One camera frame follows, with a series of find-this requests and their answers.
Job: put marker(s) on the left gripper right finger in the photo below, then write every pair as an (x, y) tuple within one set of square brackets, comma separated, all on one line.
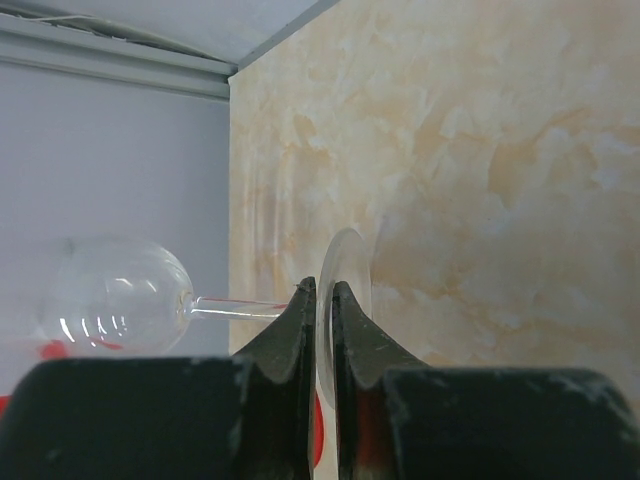
[(400, 418)]

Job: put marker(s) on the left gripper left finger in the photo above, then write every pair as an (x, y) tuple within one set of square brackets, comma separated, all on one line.
[(246, 416)]

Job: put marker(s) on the clear wine glass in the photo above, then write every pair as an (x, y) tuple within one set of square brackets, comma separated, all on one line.
[(129, 292)]

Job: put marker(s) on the red wine glass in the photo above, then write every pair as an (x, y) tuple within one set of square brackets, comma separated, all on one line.
[(57, 349)]

